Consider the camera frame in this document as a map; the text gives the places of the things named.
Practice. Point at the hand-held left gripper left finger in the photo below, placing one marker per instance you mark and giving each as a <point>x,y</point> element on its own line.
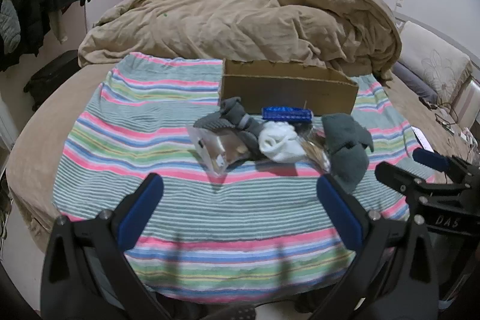
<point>139,209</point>

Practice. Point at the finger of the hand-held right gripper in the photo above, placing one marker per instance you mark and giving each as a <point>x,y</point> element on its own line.
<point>431,158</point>
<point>399,179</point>

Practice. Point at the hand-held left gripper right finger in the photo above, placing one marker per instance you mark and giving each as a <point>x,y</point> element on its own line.
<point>339,211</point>

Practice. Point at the dark grey sock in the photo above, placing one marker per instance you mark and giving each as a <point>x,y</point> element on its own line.
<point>347,151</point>

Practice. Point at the clear bag of wooden sticks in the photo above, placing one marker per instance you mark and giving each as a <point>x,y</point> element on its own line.
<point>315,149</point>

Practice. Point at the white sock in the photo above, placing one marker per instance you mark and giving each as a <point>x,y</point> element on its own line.
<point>279,142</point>

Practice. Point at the clear plastic bag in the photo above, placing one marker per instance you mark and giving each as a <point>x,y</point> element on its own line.
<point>212,147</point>

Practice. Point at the blue plastic comb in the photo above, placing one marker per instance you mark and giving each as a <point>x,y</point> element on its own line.
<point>287,115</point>

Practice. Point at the grey knitted sock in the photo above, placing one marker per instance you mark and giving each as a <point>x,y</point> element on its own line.
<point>219,120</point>

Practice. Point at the brown cardboard box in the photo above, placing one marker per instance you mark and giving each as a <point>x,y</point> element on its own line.
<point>285,91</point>

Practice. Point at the white paper card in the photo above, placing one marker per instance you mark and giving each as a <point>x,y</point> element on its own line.
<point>423,138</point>

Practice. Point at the striped blanket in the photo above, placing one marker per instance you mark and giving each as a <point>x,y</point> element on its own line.
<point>157,140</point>

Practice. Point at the grey pillow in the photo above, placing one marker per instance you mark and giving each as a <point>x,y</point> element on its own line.
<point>414,82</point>

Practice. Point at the white floral pillow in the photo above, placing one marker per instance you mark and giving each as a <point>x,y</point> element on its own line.
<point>437,59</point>

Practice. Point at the bed with tan sheet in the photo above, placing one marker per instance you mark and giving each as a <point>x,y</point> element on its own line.
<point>39,140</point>

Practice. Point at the black suitcase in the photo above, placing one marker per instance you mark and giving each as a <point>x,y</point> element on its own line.
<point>50,78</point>

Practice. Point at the tan duvet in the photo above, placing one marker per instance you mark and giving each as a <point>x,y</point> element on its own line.
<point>240,24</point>

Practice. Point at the grey hanging garment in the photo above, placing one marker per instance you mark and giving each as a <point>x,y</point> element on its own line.
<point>9,25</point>

